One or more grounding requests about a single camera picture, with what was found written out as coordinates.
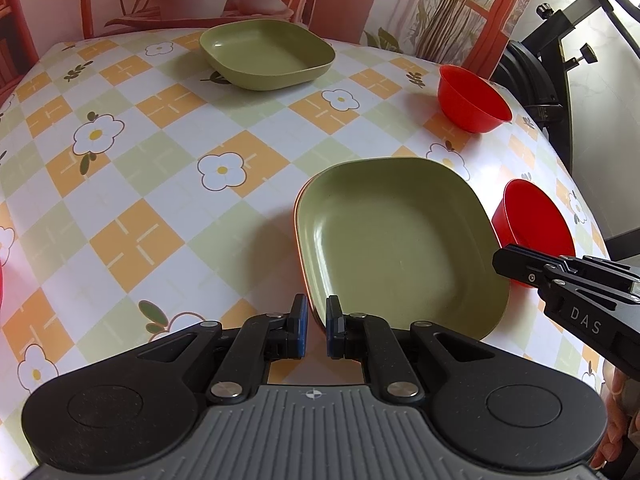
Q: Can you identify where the green square bowl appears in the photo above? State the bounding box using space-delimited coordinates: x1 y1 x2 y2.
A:
200 18 336 91

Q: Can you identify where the printed room backdrop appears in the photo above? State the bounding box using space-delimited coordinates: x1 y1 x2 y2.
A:
1 0 530 99

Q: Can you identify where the person's right hand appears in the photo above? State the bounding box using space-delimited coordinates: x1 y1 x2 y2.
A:
590 362 628 469

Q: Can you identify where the green square plate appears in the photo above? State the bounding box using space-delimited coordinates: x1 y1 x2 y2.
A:
298 157 509 339

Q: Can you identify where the orange square plate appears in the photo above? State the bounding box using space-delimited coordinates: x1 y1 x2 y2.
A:
292 174 329 332

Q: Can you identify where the black exercise bike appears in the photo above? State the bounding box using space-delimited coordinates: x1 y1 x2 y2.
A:
491 0 639 170

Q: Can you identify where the red bowl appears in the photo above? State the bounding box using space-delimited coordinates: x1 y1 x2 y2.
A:
437 65 513 134

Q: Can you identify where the checkered floral tablecloth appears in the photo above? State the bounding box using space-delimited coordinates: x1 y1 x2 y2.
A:
1 29 606 479

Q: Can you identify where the red bowl edge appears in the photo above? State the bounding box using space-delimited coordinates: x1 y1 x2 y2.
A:
491 179 576 258

